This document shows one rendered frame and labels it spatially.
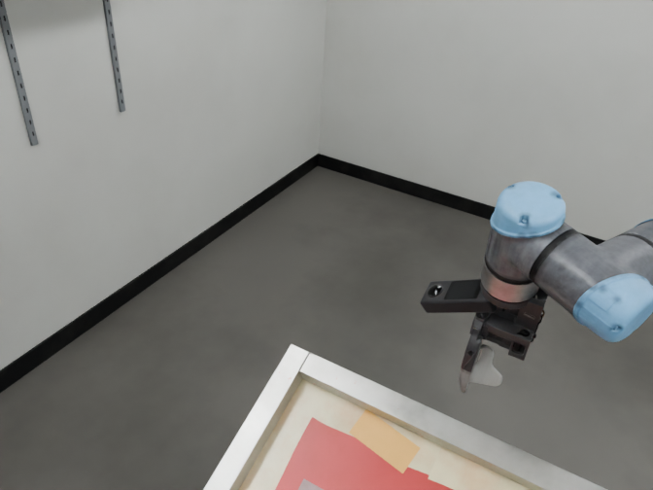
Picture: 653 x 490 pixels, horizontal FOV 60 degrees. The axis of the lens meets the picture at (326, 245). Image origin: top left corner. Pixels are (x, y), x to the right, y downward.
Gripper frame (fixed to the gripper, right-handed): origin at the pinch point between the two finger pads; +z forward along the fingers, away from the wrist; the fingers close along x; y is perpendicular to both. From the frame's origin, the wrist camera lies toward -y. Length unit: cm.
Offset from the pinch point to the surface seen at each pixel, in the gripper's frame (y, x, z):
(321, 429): -17.9, -20.2, 7.6
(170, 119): -200, 118, 95
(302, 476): -16.9, -27.9, 8.5
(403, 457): -4.1, -18.2, 7.2
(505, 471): 10.1, -14.4, 3.6
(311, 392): -22.4, -15.5, 7.0
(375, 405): -10.9, -14.2, 3.3
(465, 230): -60, 224, 224
